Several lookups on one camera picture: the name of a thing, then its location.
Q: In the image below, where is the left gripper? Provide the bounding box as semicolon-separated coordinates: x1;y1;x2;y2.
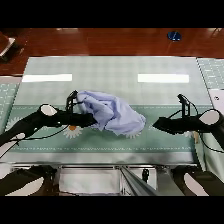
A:
63;112;99;128

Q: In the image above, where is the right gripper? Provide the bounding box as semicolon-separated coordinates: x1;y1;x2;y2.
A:
158;116;194;136

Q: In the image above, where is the light blue shirt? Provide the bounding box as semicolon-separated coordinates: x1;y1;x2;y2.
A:
75;89;147;137

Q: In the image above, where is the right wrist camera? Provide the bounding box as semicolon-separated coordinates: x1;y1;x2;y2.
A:
176;93;198;118

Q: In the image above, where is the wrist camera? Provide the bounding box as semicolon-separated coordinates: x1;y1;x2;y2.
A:
65;89;81;115
176;93;198;118

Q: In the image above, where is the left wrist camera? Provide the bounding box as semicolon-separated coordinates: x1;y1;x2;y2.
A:
65;89;81;115

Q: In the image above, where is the silver frame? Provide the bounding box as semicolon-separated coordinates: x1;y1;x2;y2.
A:
0;161;224;197

